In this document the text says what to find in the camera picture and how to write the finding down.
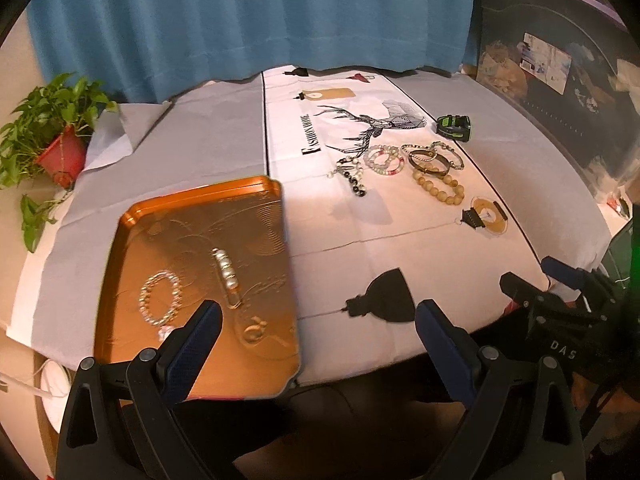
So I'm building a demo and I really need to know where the pink clear bead bracelet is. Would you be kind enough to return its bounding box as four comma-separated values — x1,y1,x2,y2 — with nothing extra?
364,145,396,175

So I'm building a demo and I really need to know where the red flower pot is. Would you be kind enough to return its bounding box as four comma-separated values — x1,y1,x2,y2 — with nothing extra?
36,127,88,188

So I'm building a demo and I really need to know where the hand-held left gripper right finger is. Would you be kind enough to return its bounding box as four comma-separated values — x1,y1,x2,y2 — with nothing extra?
414,299,586,480

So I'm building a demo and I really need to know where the dark printed panel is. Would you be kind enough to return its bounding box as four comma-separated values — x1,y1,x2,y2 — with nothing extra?
475,0,640,221

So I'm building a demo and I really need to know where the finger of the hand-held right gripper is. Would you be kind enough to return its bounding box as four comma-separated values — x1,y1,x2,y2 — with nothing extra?
541,256,601,291
499,271,566,321

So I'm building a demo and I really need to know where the green black tape measure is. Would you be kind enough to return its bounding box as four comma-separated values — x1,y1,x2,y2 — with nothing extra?
436,115,474,143

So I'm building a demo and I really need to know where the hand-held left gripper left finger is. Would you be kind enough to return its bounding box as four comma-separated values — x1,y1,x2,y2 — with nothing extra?
56,299,224,480

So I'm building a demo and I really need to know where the blue curtain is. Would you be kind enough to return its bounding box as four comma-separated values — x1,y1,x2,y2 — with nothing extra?
27,0,478,106

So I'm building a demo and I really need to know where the white printed tablecloth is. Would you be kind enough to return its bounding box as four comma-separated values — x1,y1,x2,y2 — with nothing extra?
262,66,551,386

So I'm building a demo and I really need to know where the pale paper label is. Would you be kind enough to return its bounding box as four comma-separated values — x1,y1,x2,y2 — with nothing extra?
519,32,573,94

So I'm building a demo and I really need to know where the dark gold bangle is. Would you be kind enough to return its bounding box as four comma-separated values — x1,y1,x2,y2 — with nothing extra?
407,152,449,176

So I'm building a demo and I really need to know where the clear crystal bead bracelet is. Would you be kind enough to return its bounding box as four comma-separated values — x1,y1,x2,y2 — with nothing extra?
138,270,182,338

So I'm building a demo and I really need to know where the grey cloth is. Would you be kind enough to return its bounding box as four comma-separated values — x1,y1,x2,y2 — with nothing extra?
7,67,613,361

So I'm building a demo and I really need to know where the white cable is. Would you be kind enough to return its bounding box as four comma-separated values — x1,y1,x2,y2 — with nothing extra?
0,371,68,398

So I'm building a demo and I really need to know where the green leafy plant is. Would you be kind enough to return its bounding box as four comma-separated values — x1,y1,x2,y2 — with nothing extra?
0,72,121,253

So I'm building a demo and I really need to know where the black white bead bracelet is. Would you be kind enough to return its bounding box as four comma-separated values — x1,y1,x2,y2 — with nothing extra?
327,156,368,198

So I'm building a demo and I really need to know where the orange metal tray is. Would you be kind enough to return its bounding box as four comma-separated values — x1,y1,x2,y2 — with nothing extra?
93,176,303,401

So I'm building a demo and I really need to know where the large yellow bead bracelet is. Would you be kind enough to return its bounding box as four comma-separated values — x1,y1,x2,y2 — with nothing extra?
411,169,466,207

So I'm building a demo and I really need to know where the pearl hair clip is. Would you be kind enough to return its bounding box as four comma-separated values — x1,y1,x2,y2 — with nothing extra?
210,247,242,293

